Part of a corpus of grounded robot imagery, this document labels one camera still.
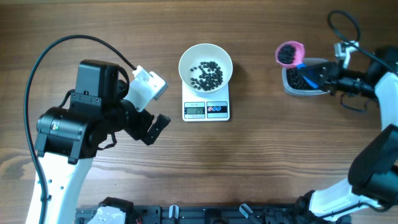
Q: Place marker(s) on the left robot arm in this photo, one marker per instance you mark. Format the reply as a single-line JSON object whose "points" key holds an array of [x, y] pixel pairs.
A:
{"points": [[68, 139]]}

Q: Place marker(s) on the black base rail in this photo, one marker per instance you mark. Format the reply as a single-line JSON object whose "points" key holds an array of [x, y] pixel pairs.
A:
{"points": [[268, 214]]}

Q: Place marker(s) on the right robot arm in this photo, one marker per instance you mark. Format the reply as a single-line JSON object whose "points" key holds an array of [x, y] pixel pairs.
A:
{"points": [[372, 177]]}

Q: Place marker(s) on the white bowl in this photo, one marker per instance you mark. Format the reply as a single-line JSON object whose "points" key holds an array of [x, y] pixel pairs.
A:
{"points": [[205, 52]]}

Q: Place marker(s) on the black beans in container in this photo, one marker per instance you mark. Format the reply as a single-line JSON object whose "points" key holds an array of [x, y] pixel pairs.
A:
{"points": [[297, 81]]}

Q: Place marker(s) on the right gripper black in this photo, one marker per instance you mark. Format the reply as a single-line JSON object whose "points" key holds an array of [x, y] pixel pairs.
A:
{"points": [[330, 76]]}

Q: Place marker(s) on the white digital kitchen scale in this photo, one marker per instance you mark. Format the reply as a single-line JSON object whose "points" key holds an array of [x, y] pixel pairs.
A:
{"points": [[203, 106]]}

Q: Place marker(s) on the black beans in bowl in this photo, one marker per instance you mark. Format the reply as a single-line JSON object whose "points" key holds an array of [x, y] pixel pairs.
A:
{"points": [[206, 76]]}

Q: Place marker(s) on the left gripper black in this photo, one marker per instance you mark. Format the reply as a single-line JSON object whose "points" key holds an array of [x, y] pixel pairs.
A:
{"points": [[138, 131]]}

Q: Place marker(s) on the pink scoop blue handle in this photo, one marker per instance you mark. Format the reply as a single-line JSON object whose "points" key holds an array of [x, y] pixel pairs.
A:
{"points": [[290, 54]]}

